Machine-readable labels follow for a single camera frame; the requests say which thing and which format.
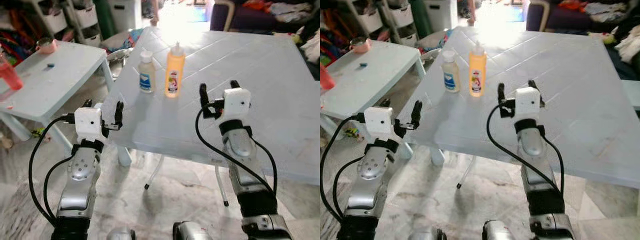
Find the small white plastic table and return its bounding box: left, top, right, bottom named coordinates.
left=0, top=40, right=115, bottom=153
left=320, top=40, right=427, bottom=151

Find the metal bowl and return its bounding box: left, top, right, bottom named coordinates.
left=419, top=47, right=441, bottom=65
left=105, top=47, right=135, bottom=67

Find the white bin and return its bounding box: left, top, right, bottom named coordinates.
left=107, top=0, right=143, bottom=32
left=424, top=0, right=458, bottom=32

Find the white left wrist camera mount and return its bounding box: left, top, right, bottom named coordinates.
left=74, top=106, right=105, bottom=145
left=363, top=106, right=397, bottom=142

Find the dark purple sofa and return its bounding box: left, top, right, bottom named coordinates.
left=209, top=0, right=321, bottom=35
left=525, top=0, right=640, bottom=35

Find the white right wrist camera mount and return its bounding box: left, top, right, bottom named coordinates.
left=514, top=87, right=545, bottom=122
left=222, top=88, right=252, bottom=122

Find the clear bottle blue label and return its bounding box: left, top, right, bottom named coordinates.
left=441, top=49, right=461, bottom=94
left=138, top=48, right=156, bottom=95

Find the white clothes pile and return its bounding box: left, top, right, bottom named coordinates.
left=582, top=1, right=628, bottom=23
left=270, top=1, right=315, bottom=23

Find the orange squeeze bottle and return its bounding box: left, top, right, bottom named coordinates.
left=164, top=42, right=186, bottom=99
left=468, top=41, right=488, bottom=98

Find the pink cup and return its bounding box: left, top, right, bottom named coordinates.
left=348, top=37, right=372, bottom=55
left=35, top=37, right=58, bottom=55

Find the large white plastic table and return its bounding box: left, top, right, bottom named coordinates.
left=100, top=26, right=321, bottom=187
left=404, top=25, right=640, bottom=190

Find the red plastic cup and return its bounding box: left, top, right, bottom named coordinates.
left=0, top=54, right=24, bottom=92

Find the white drawer unit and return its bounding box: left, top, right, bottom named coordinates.
left=345, top=0, right=385, bottom=35
left=69, top=0, right=101, bottom=47
left=385, top=0, right=417, bottom=43
left=32, top=0, right=69, bottom=36

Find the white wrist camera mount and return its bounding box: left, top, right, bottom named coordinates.
left=514, top=87, right=545, bottom=122
left=222, top=88, right=252, bottom=122
left=363, top=106, right=397, bottom=142
left=74, top=106, right=105, bottom=145

